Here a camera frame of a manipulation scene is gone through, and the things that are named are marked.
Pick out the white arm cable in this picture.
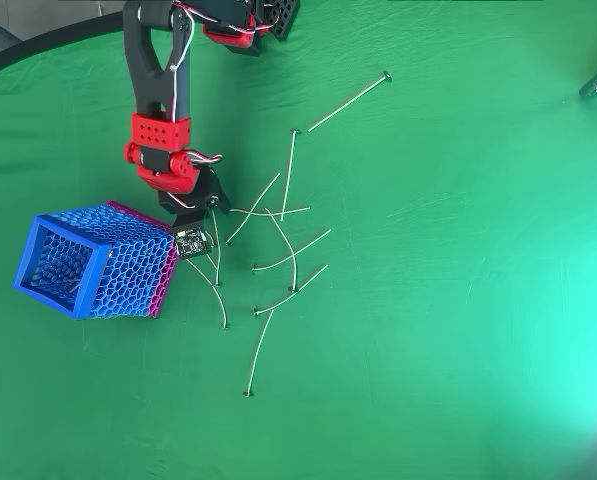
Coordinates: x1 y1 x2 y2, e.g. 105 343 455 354
170 9 195 121

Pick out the blue and magenta mesh basket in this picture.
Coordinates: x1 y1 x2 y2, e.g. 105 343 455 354
11 199 188 321

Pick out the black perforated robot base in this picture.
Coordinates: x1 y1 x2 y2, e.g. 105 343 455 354
265 0 299 41

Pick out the red white wrist cable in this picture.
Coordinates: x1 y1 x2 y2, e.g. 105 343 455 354
186 149 224 166

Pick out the green table cloth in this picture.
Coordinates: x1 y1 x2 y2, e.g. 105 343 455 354
0 0 597 480

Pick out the white candle wick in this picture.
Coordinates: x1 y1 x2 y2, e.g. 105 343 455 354
252 264 330 318
210 209 224 288
279 128 301 223
263 207 300 294
224 172 282 247
185 257 230 331
250 228 333 274
226 205 312 217
306 71 393 134
201 254 221 286
242 309 276 399

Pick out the camera board on black mount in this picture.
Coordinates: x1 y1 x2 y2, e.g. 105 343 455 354
170 212 215 260

